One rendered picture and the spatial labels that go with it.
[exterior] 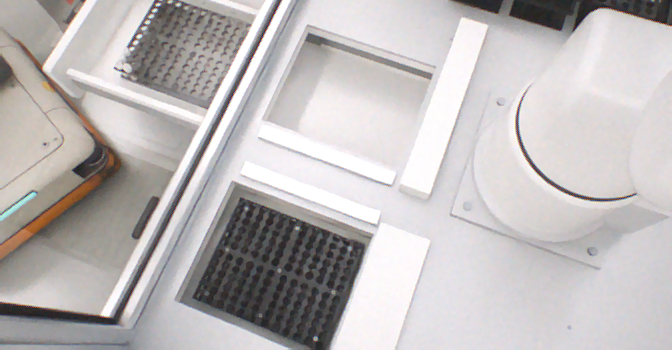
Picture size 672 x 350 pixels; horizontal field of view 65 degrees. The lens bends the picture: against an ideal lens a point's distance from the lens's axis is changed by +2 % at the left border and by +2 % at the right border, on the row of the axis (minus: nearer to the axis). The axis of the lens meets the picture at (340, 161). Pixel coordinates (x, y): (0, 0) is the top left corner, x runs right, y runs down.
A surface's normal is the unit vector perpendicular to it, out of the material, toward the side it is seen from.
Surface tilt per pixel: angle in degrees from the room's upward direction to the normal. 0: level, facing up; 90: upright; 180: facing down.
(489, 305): 0
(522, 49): 0
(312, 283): 0
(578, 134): 73
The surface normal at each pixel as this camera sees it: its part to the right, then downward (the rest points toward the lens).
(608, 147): -0.35, 0.74
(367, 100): -0.01, -0.34
